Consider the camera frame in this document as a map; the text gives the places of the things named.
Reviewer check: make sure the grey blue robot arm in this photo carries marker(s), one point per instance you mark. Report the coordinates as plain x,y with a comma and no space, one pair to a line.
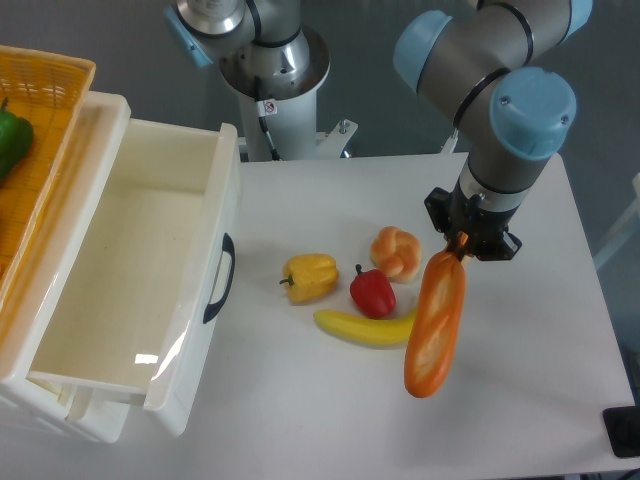
479,74

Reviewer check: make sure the yellow bell pepper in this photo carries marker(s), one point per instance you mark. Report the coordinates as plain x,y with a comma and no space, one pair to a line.
309,277

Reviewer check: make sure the green bell pepper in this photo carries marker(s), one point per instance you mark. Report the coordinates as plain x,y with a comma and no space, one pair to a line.
17,135

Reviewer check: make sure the white drawer cabinet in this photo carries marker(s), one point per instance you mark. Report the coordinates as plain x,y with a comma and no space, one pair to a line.
54,406

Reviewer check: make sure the open white upper drawer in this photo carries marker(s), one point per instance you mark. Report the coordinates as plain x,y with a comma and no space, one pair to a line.
129,323

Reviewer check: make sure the black drawer handle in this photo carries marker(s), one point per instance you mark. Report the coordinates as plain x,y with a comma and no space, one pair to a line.
224,278

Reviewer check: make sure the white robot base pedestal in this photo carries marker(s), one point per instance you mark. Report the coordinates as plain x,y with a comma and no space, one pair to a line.
276,89

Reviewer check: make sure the red bell pepper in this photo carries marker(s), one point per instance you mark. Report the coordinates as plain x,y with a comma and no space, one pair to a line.
372,293

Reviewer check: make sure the yellow woven basket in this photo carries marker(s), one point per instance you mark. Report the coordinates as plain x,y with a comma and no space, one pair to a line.
48,90

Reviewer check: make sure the round knotted bread roll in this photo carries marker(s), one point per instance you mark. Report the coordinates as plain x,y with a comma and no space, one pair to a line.
397,254

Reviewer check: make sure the second grey blue robot arm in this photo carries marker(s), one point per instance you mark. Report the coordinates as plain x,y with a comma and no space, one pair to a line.
207,31

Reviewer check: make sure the yellow banana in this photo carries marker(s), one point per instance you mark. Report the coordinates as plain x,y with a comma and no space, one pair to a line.
369,332

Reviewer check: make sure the black device at table edge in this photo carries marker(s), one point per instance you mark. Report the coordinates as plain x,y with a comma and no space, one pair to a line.
622,427

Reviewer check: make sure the long baguette bread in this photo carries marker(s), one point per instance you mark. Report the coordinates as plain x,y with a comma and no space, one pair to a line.
432,342

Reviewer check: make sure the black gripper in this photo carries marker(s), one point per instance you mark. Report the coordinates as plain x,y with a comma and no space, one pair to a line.
468,229

